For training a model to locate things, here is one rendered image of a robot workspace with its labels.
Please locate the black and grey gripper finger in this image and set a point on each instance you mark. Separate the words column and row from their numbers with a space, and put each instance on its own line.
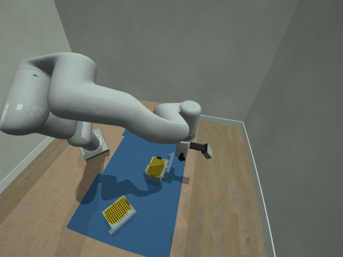
column 181, row 157

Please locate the blue bench mat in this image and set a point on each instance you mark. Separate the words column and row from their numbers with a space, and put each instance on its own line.
column 149, row 232

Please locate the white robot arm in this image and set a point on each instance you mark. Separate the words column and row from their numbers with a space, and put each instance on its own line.
column 48, row 90

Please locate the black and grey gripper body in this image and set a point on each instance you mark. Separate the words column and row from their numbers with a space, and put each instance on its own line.
column 182, row 147

